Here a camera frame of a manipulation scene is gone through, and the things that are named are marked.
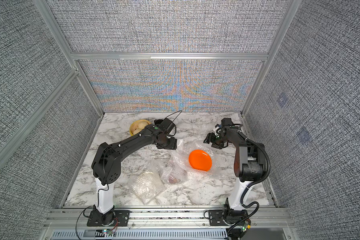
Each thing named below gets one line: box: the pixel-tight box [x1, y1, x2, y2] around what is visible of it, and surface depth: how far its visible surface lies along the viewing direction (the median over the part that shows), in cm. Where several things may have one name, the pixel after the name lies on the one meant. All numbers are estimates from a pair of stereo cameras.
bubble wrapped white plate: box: [131, 171, 166, 205], surface depth 81 cm
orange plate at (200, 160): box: [189, 149, 213, 172], surface depth 94 cm
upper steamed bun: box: [138, 121, 149, 129], surface depth 108 cm
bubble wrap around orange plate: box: [171, 139, 221, 178], surface depth 90 cm
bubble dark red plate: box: [160, 166, 188, 185], surface depth 85 cm
